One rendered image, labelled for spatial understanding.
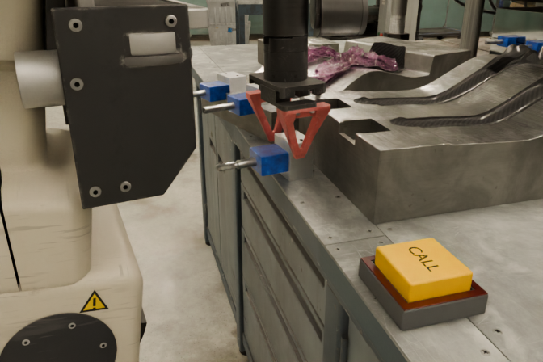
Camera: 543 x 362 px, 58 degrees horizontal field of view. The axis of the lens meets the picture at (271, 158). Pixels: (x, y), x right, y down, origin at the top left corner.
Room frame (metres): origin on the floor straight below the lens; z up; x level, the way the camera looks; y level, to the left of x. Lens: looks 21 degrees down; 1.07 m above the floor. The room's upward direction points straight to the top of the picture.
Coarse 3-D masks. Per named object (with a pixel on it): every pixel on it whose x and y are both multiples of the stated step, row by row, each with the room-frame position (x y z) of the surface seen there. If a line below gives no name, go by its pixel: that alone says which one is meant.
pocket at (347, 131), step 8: (344, 120) 0.60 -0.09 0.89; (352, 120) 0.60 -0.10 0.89; (360, 120) 0.60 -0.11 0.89; (368, 120) 0.61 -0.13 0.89; (344, 128) 0.60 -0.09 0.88; (352, 128) 0.60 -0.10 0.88; (360, 128) 0.60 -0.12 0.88; (368, 128) 0.61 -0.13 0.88; (376, 128) 0.59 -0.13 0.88; (384, 128) 0.57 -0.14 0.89; (344, 136) 0.58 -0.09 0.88; (352, 136) 0.60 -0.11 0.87
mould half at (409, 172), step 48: (336, 96) 0.72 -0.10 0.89; (384, 96) 0.74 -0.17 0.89; (480, 96) 0.69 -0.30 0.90; (336, 144) 0.60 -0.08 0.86; (384, 144) 0.51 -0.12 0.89; (432, 144) 0.51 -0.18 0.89; (480, 144) 0.52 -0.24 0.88; (528, 144) 0.54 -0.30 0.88; (384, 192) 0.49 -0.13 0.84; (432, 192) 0.51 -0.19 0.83; (480, 192) 0.53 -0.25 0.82; (528, 192) 0.55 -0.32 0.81
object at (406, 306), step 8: (368, 256) 0.39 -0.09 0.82; (368, 264) 0.38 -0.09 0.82; (376, 272) 0.37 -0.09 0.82; (384, 280) 0.35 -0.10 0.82; (472, 280) 0.35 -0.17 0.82; (392, 288) 0.34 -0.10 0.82; (480, 288) 0.34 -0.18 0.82; (392, 296) 0.33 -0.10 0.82; (400, 296) 0.33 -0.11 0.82; (448, 296) 0.33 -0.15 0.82; (456, 296) 0.33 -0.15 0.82; (464, 296) 0.33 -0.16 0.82; (472, 296) 0.33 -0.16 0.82; (400, 304) 0.32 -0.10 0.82; (408, 304) 0.32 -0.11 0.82; (416, 304) 0.32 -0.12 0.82; (424, 304) 0.32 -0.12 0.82; (432, 304) 0.32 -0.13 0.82
